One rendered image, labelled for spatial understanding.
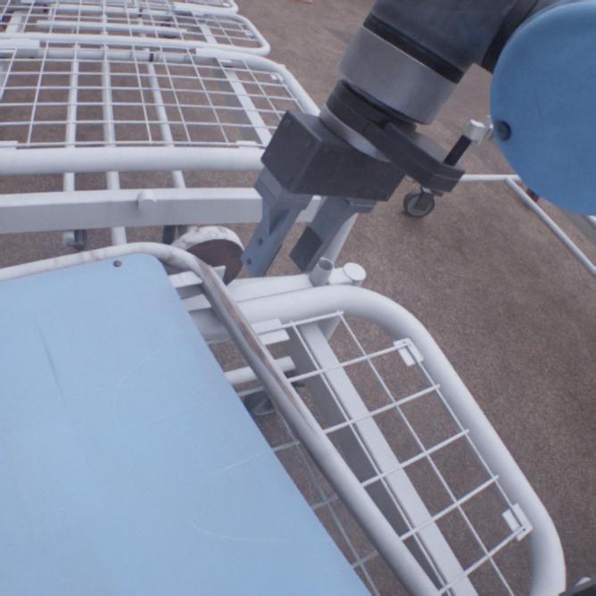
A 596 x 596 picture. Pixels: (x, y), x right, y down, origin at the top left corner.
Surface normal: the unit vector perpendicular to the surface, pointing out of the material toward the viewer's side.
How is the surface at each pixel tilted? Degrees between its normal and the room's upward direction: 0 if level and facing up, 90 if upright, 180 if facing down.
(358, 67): 77
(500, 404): 0
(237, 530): 3
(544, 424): 0
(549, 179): 98
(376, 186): 90
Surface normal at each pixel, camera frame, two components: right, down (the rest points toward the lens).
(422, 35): -0.25, 0.49
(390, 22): -0.65, 0.15
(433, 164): -0.44, 0.36
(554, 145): -0.59, 0.50
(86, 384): 0.33, -0.67
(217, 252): 0.44, 0.74
